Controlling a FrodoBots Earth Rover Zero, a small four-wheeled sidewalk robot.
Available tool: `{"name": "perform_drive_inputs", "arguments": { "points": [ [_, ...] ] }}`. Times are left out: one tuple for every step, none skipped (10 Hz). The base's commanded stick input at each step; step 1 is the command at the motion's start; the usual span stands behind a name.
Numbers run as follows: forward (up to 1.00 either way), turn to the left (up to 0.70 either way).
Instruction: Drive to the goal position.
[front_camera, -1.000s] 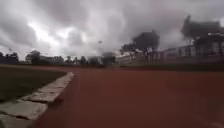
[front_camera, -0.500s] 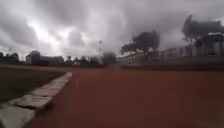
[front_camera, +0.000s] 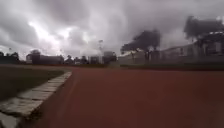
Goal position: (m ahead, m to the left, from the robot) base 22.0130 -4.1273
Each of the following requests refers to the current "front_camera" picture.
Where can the pole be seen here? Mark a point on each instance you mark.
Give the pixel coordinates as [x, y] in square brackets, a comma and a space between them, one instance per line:
[100, 51]

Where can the row of trees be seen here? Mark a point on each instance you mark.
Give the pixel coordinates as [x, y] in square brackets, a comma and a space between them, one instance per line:
[90, 59]

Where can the dark tree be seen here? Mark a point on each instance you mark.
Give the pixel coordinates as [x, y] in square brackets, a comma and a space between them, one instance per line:
[203, 28]
[144, 40]

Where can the red dirt track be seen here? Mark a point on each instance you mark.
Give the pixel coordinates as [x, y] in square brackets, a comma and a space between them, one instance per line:
[133, 100]

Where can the dark low building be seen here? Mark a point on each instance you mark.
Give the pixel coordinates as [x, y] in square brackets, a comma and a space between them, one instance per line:
[45, 59]

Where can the pale stone kerb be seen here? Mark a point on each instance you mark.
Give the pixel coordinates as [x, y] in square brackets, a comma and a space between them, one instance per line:
[30, 98]

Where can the dark grass field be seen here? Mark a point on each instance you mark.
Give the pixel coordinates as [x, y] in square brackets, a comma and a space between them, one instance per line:
[20, 78]

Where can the pale perimeter wall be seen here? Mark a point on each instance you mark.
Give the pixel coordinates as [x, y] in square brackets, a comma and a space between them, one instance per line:
[156, 56]

